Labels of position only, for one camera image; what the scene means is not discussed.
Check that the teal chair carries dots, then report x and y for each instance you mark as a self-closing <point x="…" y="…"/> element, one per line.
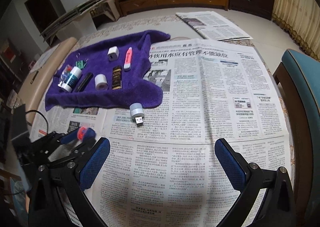
<point x="298" y="74"/>

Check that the green binder clip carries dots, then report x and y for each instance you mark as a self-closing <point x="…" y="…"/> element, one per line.
<point x="81" y="63"/>

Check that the clear hand sanitizer tube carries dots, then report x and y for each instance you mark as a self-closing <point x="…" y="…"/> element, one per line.
<point x="64" y="75"/>

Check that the white usb charger cube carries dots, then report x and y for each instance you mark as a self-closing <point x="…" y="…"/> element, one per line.
<point x="113" y="53"/>

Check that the stacked folded boards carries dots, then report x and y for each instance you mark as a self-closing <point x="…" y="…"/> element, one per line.
<point x="74" y="14"/>

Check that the folded newspaper far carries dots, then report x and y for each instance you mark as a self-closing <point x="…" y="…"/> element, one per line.
<point x="212" y="26"/>

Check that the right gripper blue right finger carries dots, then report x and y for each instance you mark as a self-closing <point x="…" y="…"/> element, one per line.
<point x="233" y="164"/>

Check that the wooden tv cabinet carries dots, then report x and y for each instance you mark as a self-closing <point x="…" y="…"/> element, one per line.
<point x="172" y="0"/>

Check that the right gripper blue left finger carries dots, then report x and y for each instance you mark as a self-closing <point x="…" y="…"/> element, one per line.
<point x="98" y="155"/>

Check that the pink white highlighter pen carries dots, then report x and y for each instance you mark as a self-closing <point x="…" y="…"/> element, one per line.
<point x="128" y="59"/>

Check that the newspaper on table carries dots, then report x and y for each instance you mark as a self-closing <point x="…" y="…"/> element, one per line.
<point x="165" y="172"/>

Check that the blue white cream bottle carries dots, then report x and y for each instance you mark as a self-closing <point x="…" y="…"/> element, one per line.
<point x="72" y="80"/>

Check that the black Horizon case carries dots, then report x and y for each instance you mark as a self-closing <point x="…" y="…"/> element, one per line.
<point x="84" y="82"/>

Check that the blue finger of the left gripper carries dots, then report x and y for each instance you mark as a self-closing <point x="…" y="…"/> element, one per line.
<point x="71" y="136"/>

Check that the beige curtain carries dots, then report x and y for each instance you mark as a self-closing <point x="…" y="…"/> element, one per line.
<point x="299" y="18"/>

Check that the pink vaseline jar blue lid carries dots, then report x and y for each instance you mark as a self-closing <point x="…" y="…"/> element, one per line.
<point x="84" y="133"/>

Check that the purple towel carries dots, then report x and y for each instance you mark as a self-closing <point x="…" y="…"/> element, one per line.
<point x="124" y="61"/>

